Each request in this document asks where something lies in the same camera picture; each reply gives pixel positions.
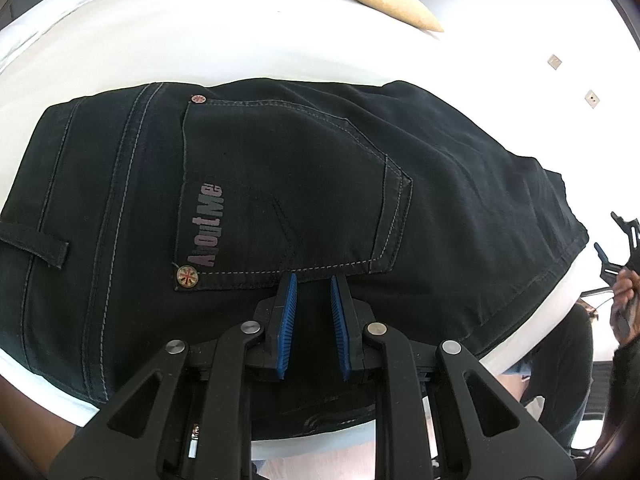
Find yellow pillow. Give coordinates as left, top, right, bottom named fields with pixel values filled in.
left=344, top=0, right=445, bottom=33

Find person's right hand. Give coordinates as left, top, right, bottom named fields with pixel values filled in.
left=614, top=270, right=640, bottom=336

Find person's right forearm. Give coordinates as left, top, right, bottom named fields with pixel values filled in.
left=597, top=332, right=640, bottom=461

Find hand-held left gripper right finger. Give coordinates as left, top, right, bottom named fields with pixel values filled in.
left=329, top=275, right=578, bottom=480

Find black pants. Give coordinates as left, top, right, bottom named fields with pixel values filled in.
left=0, top=79, right=590, bottom=433

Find person's dark trouser leg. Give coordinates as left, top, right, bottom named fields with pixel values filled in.
left=520, top=304, right=596, bottom=453

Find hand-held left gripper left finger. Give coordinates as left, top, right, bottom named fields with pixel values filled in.
left=50, top=272, right=301, bottom=480

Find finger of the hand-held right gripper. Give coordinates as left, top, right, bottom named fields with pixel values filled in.
left=594, top=242, right=628, bottom=286
left=611, top=211, right=640, bottom=261

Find bed with white sheet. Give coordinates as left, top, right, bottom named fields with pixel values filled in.
left=0, top=0, right=593, bottom=466

